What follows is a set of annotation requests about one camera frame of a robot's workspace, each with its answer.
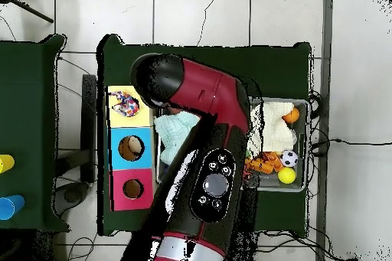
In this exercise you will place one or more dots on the orange plastic toy block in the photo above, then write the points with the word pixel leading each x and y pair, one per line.
pixel 266 164

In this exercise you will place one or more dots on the dark green table cloth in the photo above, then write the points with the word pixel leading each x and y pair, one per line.
pixel 275 65
pixel 27 105

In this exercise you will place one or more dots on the orange ball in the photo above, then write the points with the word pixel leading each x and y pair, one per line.
pixel 291 116

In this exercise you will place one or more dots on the black upright panel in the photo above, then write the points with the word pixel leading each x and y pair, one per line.
pixel 88 126

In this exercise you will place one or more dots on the blue cylinder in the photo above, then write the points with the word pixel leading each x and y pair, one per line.
pixel 10 207

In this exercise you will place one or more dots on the black and white soccer ball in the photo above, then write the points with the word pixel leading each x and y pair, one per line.
pixel 289 158

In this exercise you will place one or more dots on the multicoloured patterned cloth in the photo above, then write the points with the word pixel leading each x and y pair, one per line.
pixel 126 105

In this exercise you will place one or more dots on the black tripod leg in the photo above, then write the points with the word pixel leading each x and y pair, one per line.
pixel 33 13

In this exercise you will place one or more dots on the mint green waffle cloth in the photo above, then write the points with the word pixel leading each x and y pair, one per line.
pixel 174 132

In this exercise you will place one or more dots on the wooden box with three holes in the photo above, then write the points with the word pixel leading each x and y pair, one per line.
pixel 119 202

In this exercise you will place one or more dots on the yellow ball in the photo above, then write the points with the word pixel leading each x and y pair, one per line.
pixel 287 175

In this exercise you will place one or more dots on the cream waffle cloth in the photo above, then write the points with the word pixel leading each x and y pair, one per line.
pixel 275 132

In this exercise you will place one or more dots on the yellow cylinder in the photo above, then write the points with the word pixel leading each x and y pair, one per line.
pixel 6 163

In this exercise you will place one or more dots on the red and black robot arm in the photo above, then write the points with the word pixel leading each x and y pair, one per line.
pixel 202 89

